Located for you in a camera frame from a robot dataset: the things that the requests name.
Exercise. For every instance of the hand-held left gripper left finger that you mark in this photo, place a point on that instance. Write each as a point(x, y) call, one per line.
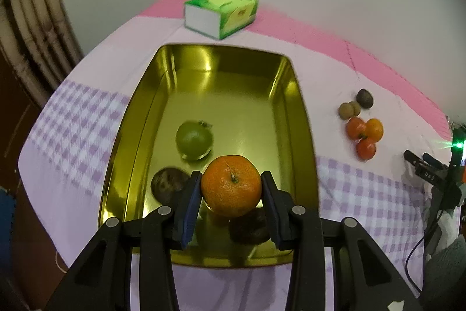
point(191, 209)

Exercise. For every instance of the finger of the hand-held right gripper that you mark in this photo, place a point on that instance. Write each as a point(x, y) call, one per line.
point(417, 161)
point(433, 161)

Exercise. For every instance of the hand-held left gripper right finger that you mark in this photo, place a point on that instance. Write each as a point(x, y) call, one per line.
point(273, 209)

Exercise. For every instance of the orange mandarin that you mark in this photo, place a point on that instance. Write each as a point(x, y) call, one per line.
point(375, 129)
point(231, 185)

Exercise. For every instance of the red tomato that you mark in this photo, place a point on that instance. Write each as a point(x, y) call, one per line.
point(355, 127)
point(366, 147)

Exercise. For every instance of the green tomato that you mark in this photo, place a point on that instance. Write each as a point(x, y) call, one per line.
point(193, 139)

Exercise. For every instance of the brown longan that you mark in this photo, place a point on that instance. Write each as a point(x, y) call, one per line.
point(355, 108)
point(346, 110)

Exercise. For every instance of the red tin box gold inside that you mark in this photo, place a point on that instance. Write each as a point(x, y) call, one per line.
point(233, 96)

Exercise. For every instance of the grey cloth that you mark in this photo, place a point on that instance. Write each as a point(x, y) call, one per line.
point(446, 260)

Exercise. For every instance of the pink purple checked tablecloth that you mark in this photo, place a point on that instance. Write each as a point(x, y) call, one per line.
point(346, 194)

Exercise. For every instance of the small dark purple mangosteen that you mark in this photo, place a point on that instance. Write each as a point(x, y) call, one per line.
point(365, 98)

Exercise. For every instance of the blue foam mat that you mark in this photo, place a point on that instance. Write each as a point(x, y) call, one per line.
point(5, 223)

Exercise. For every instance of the green tissue pack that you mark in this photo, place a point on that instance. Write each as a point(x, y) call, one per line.
point(204, 19)

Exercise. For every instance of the beige bamboo pattern curtain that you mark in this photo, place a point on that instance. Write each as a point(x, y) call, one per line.
point(32, 23)

